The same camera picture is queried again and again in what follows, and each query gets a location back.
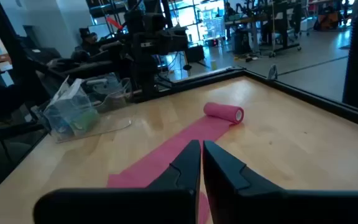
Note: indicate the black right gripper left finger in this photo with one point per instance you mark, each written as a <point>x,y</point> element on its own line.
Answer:
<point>166,202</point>

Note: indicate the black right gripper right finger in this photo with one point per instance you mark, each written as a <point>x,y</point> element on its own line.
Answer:
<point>259,205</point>

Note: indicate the pink elastic bandage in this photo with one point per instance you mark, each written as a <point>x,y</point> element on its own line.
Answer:
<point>179,146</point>

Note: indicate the clear plastic bin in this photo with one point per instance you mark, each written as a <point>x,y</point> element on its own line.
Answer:
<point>113,121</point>

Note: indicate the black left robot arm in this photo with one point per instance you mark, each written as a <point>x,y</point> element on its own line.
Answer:
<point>148,46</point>

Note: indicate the zipper bag with green bandage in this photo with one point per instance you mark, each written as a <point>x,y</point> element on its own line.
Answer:
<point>85,119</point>

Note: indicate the zipper bag with blue bandage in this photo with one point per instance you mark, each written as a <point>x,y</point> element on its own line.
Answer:
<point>57,118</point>

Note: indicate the yellow cup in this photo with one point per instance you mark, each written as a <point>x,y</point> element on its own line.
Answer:
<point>213,65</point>

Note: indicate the black trash bin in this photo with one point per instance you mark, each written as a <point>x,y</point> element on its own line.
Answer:
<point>242,42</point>

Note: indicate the black office desk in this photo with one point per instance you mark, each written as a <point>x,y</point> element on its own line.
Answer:
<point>278,18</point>

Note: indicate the orange black equipment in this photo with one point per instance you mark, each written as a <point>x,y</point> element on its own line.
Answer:
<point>328,21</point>

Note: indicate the black aluminium table frame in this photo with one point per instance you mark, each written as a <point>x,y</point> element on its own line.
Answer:
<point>322,102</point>

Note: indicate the black frame clip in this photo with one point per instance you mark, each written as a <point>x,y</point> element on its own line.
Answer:
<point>272,73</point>

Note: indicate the black upright post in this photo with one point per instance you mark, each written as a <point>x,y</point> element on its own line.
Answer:
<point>14,53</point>

